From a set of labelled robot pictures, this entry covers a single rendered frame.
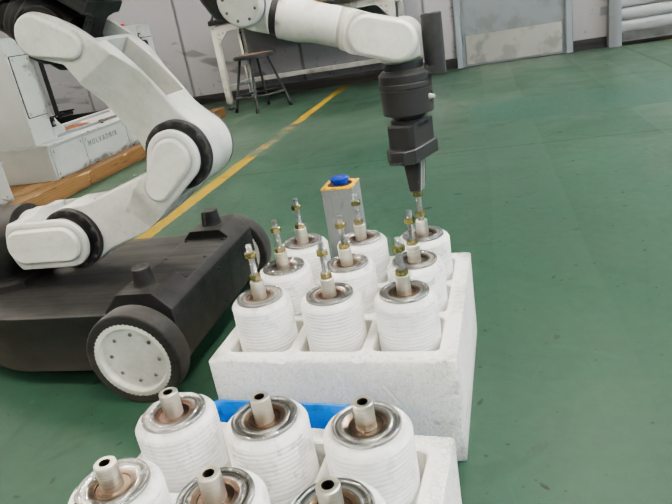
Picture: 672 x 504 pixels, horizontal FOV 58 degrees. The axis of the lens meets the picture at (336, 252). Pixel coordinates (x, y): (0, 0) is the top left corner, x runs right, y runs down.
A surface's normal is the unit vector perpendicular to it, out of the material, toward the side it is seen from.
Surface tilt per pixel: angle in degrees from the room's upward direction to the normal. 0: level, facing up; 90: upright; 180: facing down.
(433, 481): 0
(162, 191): 90
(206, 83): 90
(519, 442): 0
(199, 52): 90
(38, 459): 0
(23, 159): 90
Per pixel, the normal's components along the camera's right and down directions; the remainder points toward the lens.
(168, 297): 0.58, -0.69
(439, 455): -0.16, -0.92
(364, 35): -0.20, 0.39
